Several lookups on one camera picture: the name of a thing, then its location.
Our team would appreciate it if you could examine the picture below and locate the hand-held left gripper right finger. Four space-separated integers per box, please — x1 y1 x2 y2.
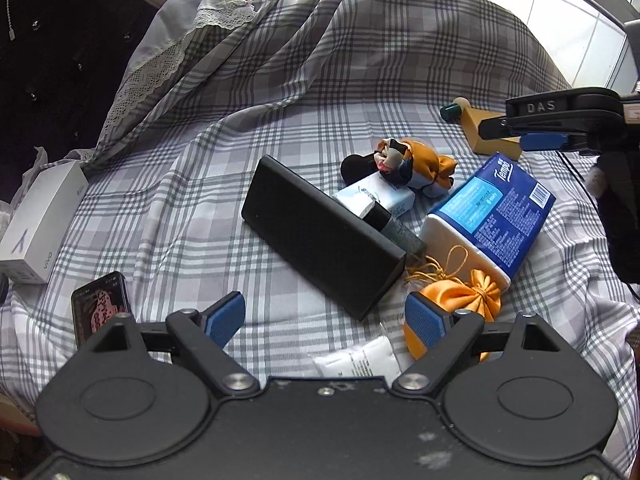
392 292 568 397

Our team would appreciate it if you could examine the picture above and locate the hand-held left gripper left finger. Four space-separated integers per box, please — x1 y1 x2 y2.
80 291 261 397

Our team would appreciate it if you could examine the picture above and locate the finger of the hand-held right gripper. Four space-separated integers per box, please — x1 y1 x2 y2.
519 132 572 152
477 117 531 141

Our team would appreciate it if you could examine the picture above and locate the black sponge applicator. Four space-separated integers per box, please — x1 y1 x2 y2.
341 154 377 184

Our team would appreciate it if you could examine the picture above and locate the person's right hand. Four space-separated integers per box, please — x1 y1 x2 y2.
586 157 609 199

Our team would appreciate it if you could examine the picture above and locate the yellow cardboard box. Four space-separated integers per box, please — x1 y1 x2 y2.
460 107 523 156

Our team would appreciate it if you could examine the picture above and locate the green capped small bottle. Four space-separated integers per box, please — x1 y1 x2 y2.
440 100 472 122

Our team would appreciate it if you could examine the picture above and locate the white plastic packet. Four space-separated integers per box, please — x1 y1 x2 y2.
315 336 402 379

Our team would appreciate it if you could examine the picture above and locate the blue tissue pack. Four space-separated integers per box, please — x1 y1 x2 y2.
419 152 557 288

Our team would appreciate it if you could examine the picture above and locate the orange cloth doll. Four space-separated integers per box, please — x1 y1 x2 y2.
372 137 458 197

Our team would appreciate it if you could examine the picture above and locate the dark grey cosmetic tube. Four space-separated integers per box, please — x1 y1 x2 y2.
362 204 427 257

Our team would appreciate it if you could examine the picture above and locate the black rectangular case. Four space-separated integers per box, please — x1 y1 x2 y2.
241 154 407 321

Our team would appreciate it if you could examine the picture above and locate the black smartphone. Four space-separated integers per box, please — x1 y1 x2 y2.
71 271 133 348

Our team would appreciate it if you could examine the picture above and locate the small white blue box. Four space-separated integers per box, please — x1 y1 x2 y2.
332 175 416 219

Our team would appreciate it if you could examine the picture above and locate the grey plaid bedsheet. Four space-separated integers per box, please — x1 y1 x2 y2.
0 0 640 478

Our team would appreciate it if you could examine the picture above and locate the white phone box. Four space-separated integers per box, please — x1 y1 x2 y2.
0 160 90 285

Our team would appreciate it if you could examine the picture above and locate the grey lace trimmed cloth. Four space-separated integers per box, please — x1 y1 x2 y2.
94 0 257 163

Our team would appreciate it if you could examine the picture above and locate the black cable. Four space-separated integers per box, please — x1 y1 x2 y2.
556 151 602 207

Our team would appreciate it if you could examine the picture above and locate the orange satin drawstring pouch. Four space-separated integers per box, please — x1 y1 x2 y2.
402 245 502 362

